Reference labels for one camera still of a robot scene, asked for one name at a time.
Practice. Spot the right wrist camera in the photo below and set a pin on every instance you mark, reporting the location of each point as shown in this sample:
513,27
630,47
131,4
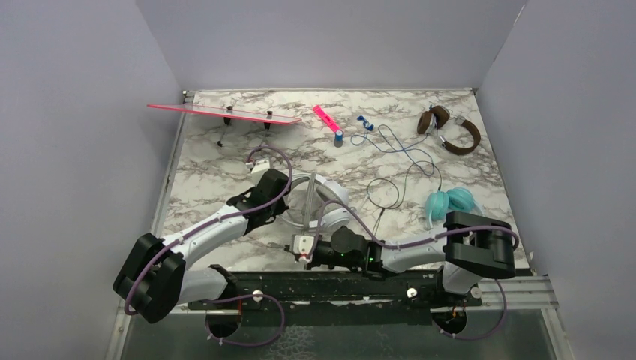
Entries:
302,248

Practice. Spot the black wired earbuds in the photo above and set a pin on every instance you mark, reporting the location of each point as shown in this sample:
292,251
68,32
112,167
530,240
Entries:
392,198

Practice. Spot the teal cat-ear headphones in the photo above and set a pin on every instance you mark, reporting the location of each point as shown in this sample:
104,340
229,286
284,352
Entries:
457,199

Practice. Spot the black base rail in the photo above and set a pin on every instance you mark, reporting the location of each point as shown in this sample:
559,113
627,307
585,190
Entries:
330,298

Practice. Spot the white grey over-ear headphones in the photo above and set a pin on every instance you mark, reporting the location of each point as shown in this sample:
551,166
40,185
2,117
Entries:
316,202

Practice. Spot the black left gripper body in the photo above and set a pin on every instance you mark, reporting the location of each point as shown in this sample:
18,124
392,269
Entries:
277,208

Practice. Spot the brown over-ear headphones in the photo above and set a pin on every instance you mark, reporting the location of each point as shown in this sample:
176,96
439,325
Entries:
438,121

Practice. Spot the blue grey stamp cylinder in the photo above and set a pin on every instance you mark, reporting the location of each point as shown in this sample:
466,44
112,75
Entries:
338,139

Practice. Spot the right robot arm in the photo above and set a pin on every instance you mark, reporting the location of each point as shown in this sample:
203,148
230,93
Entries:
471,247

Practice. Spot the pink highlighter marker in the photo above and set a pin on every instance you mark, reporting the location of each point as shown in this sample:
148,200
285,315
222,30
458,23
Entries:
326,119

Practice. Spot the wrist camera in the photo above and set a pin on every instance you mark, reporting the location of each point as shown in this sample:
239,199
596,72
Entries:
302,248
257,169

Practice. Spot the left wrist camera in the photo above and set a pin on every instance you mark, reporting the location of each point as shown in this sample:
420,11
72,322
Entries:
257,169

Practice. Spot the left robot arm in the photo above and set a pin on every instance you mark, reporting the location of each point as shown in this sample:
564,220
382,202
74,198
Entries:
158,275

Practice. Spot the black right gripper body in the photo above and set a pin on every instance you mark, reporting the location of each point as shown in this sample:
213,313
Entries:
327,256

